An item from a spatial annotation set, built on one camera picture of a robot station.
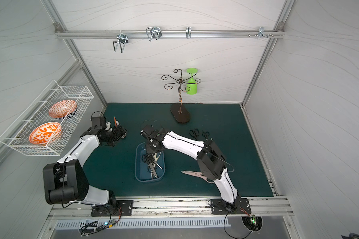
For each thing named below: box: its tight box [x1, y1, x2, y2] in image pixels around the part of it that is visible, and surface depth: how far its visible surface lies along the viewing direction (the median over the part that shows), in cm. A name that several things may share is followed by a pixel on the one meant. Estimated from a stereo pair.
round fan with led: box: [241, 215, 263, 234], surface depth 73 cm
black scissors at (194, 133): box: [188, 127, 200, 141], surface depth 106 cm
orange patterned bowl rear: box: [48, 99, 78, 120], surface depth 73 cm
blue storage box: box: [135, 141, 166, 183], surface depth 87 cm
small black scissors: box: [141, 152, 151, 165], surface depth 90 cm
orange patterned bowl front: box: [28, 121, 63, 145], surface depth 64 cm
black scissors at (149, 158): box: [143, 153, 158, 180], surface depth 88 cm
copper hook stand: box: [161, 68, 202, 124], surface depth 114 cm
